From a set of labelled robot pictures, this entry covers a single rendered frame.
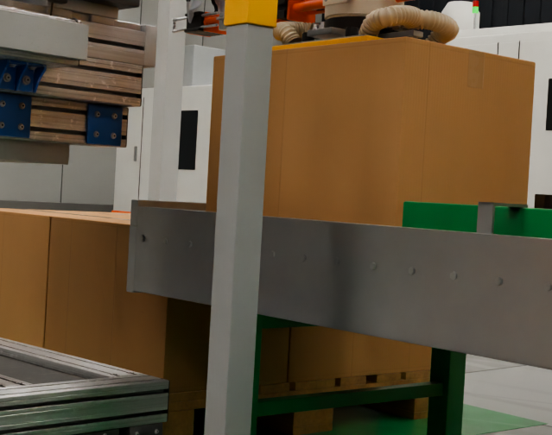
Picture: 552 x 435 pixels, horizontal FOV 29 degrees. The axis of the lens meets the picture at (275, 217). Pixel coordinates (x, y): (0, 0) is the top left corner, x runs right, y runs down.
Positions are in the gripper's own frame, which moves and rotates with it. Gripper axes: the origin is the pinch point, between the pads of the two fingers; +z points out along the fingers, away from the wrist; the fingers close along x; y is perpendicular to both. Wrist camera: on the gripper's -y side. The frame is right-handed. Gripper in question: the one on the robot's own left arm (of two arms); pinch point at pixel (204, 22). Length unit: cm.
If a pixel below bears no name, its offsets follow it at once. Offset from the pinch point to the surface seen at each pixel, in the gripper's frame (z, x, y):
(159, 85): -15, 173, -291
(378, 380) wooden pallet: 95, 55, 16
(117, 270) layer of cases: 66, -19, -5
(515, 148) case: 32, 17, 91
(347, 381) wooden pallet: 95, 43, 16
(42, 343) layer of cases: 89, -20, -43
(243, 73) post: 24, -50, 85
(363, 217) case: 48, -18, 83
